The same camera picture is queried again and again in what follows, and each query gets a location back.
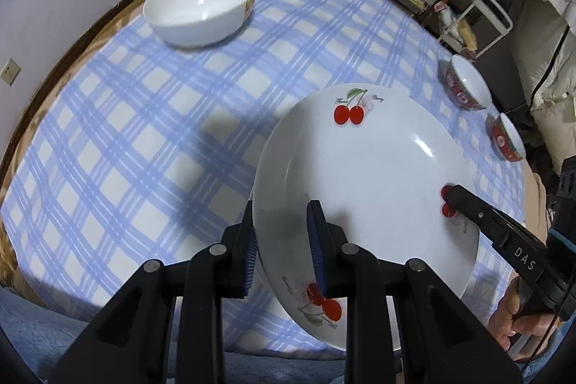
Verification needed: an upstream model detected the cream padded duvet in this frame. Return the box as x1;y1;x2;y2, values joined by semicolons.
513;0;576;160

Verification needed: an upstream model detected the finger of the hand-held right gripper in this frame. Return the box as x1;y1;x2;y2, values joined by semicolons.
440;185;518;247

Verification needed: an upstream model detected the white cherry print plate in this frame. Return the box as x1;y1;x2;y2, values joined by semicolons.
251;83;480;353

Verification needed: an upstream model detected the small red patterned bowl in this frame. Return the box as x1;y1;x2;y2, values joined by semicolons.
486;113;526;163

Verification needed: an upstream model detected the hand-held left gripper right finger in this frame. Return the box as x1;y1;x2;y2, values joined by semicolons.
306;199;525;384

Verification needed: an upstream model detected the person's right hand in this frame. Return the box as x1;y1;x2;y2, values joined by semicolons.
487;276;568;362

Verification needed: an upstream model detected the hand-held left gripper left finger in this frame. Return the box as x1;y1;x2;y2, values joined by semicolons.
47;200;258;384

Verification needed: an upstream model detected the white power wall socket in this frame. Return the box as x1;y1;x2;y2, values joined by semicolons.
0;58;22;85

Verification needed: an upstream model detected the black cable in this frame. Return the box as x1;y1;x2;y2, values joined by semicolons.
528;24;570;110

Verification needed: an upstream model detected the white rolling cart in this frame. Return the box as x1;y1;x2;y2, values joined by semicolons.
434;0;514;61

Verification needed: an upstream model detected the blue plaid tablecloth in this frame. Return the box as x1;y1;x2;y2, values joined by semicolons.
0;0;525;360

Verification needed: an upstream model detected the large white bowl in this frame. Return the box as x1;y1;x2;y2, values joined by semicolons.
143;0;257;49

